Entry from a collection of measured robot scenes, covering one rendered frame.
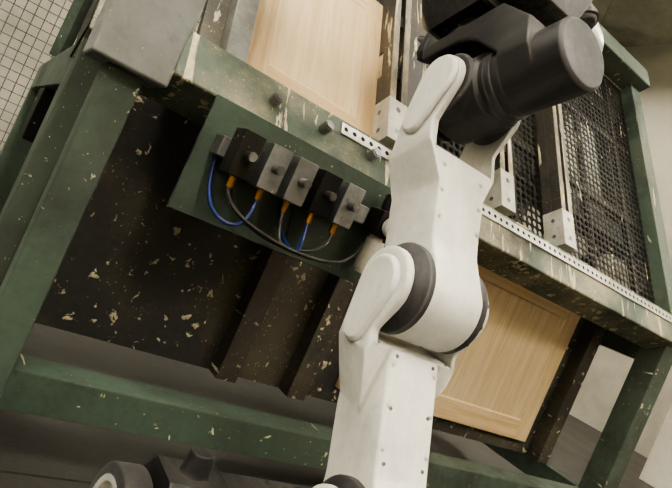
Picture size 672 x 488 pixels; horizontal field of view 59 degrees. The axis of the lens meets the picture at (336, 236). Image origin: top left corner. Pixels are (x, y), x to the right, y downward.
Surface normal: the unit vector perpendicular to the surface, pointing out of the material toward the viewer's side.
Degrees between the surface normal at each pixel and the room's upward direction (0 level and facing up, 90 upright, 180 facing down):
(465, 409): 90
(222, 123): 90
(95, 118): 90
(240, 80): 58
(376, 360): 95
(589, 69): 67
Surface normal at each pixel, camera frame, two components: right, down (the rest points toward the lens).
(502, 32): -0.77, -0.36
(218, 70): 0.62, -0.31
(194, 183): 0.48, 0.21
